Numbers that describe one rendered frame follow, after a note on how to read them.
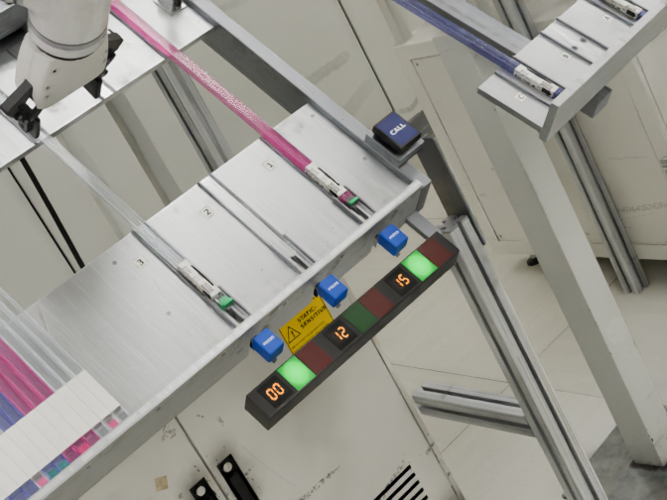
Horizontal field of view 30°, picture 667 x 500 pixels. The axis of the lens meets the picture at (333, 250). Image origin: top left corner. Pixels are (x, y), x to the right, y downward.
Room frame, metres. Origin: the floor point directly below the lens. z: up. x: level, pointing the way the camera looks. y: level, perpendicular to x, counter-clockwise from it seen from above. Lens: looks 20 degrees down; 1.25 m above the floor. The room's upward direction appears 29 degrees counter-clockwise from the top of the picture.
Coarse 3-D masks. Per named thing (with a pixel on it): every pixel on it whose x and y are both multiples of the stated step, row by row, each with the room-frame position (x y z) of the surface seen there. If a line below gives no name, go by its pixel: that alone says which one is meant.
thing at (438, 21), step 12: (396, 0) 1.68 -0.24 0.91; (408, 0) 1.67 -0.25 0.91; (420, 12) 1.65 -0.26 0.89; (432, 12) 1.65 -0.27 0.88; (432, 24) 1.64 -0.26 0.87; (444, 24) 1.63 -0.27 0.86; (456, 36) 1.62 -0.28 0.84; (468, 36) 1.61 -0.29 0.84; (480, 48) 1.59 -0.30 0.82; (492, 48) 1.59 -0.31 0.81; (492, 60) 1.58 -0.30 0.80; (504, 60) 1.57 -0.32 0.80; (552, 96) 1.52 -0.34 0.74
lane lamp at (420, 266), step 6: (414, 252) 1.45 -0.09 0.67; (408, 258) 1.44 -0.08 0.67; (414, 258) 1.44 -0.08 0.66; (420, 258) 1.44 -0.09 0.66; (426, 258) 1.44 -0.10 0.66; (402, 264) 1.44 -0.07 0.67; (408, 264) 1.44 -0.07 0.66; (414, 264) 1.44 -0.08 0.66; (420, 264) 1.44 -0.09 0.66; (426, 264) 1.44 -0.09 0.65; (432, 264) 1.44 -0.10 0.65; (414, 270) 1.43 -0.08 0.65; (420, 270) 1.43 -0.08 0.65; (426, 270) 1.43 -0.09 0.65; (432, 270) 1.43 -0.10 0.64; (420, 276) 1.42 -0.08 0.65; (426, 276) 1.42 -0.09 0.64
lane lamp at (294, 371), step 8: (288, 360) 1.34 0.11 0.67; (296, 360) 1.34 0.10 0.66; (280, 368) 1.33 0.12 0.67; (288, 368) 1.33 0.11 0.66; (296, 368) 1.33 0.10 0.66; (304, 368) 1.33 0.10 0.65; (288, 376) 1.32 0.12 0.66; (296, 376) 1.32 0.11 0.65; (304, 376) 1.32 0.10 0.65; (312, 376) 1.32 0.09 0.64; (296, 384) 1.31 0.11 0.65; (304, 384) 1.31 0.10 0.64
